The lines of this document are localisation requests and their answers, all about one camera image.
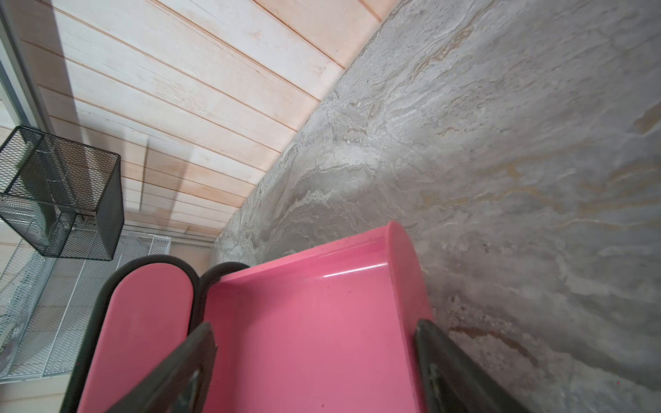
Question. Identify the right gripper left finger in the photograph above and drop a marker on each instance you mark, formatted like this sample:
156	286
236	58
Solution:
180	383

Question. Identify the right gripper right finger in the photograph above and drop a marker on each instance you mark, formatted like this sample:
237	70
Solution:
452	381

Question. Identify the black mesh basket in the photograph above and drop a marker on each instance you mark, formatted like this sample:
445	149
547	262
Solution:
64	198

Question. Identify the white wire shelf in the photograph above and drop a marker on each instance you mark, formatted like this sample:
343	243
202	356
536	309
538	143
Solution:
46	305

